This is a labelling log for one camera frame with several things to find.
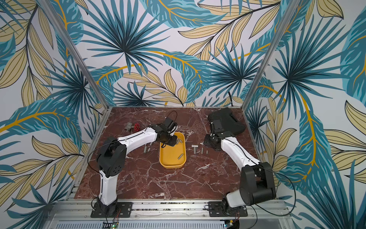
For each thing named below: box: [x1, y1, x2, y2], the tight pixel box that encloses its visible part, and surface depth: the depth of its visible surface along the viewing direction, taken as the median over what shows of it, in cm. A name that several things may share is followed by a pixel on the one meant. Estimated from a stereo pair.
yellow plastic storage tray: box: [159, 131, 187, 169], surface depth 93 cm
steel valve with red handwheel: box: [124, 122, 141, 132], surface depth 105 cm
